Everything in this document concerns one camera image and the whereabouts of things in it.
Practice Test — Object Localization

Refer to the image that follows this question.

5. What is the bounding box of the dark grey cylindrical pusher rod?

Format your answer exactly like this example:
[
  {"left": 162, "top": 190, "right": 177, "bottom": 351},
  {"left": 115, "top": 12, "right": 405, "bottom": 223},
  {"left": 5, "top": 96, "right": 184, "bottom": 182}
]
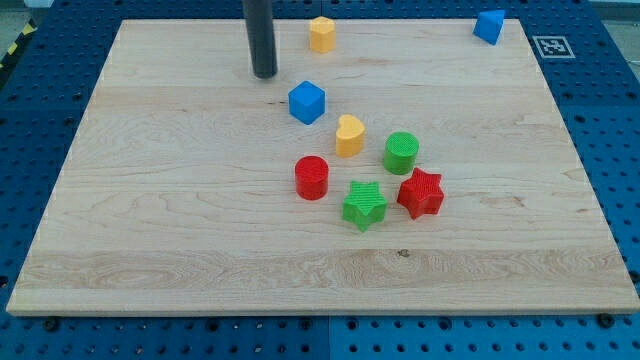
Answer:
[{"left": 242, "top": 0, "right": 278, "bottom": 79}]

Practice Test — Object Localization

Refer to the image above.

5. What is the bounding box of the green cylinder block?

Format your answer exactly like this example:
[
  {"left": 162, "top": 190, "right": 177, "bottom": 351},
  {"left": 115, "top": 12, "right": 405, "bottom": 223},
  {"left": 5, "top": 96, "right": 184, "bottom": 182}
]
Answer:
[{"left": 383, "top": 132, "right": 420, "bottom": 175}]

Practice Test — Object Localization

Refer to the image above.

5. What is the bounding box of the white fiducial marker tag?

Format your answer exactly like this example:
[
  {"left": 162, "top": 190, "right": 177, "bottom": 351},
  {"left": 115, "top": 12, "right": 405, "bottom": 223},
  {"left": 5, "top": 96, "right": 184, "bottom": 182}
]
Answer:
[{"left": 532, "top": 35, "right": 575, "bottom": 59}]

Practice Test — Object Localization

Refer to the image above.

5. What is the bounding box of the light wooden board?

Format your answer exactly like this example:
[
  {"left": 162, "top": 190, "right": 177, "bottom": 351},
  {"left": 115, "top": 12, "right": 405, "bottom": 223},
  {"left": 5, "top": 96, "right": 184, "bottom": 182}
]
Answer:
[{"left": 7, "top": 19, "right": 639, "bottom": 316}]

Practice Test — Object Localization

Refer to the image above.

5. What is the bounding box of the yellow hexagon block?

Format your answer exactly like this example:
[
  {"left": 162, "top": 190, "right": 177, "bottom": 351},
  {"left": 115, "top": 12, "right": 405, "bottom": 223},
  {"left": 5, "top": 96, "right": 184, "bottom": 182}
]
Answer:
[{"left": 309, "top": 16, "right": 336, "bottom": 53}]

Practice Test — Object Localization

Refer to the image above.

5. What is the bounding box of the yellow heart block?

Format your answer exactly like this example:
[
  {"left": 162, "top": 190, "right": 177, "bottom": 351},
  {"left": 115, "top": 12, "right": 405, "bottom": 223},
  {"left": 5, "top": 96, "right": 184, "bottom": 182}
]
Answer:
[{"left": 335, "top": 114, "right": 366, "bottom": 158}]

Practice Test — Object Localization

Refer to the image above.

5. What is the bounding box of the green star block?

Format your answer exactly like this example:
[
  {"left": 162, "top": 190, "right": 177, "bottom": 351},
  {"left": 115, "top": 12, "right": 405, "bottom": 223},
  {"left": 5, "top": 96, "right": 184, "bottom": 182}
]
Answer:
[{"left": 342, "top": 181, "right": 388, "bottom": 232}]

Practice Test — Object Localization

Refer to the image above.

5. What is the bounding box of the red star block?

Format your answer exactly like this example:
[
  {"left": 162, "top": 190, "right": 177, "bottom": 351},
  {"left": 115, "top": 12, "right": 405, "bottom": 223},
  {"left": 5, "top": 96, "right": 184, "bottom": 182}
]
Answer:
[{"left": 397, "top": 168, "right": 445, "bottom": 219}]

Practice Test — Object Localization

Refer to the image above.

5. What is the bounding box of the red cylinder block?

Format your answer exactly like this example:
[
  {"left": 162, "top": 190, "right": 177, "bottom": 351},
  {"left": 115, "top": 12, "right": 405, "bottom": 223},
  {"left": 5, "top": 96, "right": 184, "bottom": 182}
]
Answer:
[{"left": 294, "top": 155, "right": 329, "bottom": 200}]

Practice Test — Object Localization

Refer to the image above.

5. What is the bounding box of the blue cube block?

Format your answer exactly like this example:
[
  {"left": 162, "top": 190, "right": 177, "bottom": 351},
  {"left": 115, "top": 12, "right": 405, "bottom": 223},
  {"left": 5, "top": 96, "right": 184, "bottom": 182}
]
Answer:
[{"left": 288, "top": 81, "right": 326, "bottom": 125}]

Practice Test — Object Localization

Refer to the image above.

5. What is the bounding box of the blue triangle block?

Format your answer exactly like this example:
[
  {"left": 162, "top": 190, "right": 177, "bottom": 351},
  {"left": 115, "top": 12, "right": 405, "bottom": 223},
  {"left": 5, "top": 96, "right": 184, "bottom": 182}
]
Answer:
[{"left": 472, "top": 9, "right": 506, "bottom": 46}]

